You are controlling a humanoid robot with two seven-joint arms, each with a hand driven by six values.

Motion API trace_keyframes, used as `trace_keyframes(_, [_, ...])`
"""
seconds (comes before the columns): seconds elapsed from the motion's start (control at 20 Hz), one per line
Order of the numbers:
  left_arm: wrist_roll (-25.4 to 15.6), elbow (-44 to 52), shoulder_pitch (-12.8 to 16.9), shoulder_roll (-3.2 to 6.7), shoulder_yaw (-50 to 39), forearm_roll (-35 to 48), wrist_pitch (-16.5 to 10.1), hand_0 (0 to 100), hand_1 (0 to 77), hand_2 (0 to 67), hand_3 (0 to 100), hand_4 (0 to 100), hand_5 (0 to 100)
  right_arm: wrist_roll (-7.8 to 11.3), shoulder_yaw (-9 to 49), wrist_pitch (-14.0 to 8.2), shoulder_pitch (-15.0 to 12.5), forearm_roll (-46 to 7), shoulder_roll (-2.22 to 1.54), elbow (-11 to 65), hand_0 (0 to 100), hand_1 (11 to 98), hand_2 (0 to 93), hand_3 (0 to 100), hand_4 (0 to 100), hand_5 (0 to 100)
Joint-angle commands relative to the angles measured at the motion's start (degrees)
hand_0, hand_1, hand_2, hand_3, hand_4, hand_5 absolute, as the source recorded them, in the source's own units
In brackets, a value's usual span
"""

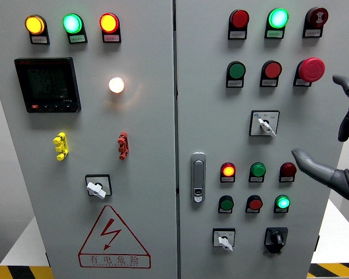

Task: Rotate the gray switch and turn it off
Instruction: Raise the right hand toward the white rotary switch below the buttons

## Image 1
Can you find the small dark red lamp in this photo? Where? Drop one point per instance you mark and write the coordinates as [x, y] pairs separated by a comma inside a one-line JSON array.
[[288, 169]]

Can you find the small lit green lamp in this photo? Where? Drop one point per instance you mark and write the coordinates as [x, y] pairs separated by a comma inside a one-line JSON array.
[[282, 202]]

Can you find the small dark green lamp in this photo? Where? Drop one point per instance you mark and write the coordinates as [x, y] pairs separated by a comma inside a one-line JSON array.
[[258, 170]]

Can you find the small red push button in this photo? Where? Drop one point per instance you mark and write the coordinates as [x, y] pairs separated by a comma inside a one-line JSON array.
[[255, 204]]

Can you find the small lit red lamp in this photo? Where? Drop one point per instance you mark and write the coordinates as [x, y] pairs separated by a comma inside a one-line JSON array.
[[227, 170]]

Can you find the small green push button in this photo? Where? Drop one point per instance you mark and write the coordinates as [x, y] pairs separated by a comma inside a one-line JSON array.
[[227, 204]]

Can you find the black yellow striped tape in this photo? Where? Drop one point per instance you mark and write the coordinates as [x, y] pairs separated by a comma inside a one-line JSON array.
[[334, 270], [17, 273]]

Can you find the large red stop button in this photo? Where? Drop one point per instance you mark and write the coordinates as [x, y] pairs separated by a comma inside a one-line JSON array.
[[311, 69]]

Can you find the large red push button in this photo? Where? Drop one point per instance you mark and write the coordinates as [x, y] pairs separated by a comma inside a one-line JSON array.
[[272, 69]]

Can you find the silver door lock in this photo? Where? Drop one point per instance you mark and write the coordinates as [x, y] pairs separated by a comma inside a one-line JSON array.
[[198, 177]]

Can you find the pale grey cabinet door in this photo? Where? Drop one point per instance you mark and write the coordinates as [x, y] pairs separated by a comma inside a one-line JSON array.
[[209, 116], [151, 130]]

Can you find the large green push button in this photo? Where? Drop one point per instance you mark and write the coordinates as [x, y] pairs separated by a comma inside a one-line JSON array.
[[237, 70]]

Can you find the dark red buzzer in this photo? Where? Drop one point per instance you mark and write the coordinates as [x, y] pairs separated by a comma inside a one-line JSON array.
[[317, 17]]

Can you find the large green round lamp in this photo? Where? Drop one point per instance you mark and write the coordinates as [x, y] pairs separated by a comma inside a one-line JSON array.
[[278, 18], [72, 23]]

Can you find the large red round lamp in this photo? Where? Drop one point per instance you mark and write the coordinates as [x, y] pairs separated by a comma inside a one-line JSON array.
[[239, 19]]

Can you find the red warning triangle sign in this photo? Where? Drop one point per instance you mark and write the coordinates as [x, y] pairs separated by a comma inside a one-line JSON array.
[[111, 232]]

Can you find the white round lamp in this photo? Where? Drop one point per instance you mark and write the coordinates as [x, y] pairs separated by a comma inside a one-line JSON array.
[[116, 85]]

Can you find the orange-lit red-rimmed lamp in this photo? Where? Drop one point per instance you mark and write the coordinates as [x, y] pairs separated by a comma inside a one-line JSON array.
[[109, 23]]

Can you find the black display meter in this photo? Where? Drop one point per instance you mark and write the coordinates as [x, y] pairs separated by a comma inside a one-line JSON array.
[[46, 84]]

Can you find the large yellow round lamp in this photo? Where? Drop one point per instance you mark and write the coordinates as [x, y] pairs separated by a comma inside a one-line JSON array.
[[34, 24]]

